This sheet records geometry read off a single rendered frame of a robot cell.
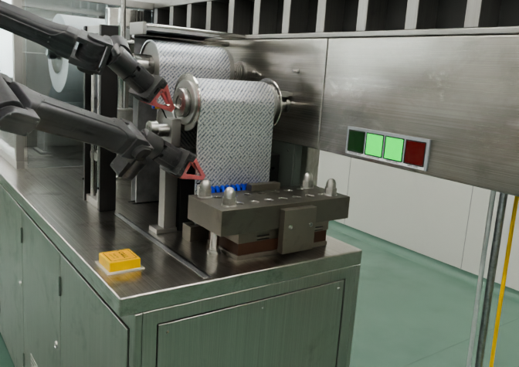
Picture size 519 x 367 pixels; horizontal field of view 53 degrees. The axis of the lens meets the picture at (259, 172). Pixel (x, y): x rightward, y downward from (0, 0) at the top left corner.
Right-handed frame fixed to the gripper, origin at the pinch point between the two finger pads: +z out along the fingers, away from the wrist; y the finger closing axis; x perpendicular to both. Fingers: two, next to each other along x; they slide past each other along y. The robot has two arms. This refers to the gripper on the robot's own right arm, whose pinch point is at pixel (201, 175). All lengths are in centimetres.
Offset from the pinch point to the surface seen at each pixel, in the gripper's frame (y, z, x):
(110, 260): 12.3, -16.8, -26.6
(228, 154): 0.3, 4.0, 8.8
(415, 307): -66, 219, 7
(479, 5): 52, 5, 53
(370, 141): 28.8, 19.4, 26.2
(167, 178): -7.8, -4.1, -4.4
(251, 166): 0.3, 12.3, 9.5
